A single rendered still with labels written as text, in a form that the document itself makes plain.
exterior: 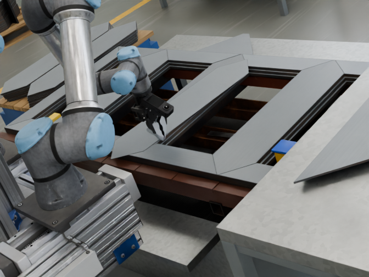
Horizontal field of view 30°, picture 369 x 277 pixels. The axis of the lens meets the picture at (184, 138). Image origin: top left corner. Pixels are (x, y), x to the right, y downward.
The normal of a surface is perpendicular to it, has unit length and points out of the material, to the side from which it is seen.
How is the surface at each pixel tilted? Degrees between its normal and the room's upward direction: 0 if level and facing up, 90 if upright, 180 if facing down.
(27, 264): 90
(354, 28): 0
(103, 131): 96
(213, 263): 90
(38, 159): 90
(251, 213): 0
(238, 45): 0
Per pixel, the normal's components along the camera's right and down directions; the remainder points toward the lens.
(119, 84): -0.15, 0.54
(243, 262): 0.72, 0.13
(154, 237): -0.30, -0.82
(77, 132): -0.31, -0.16
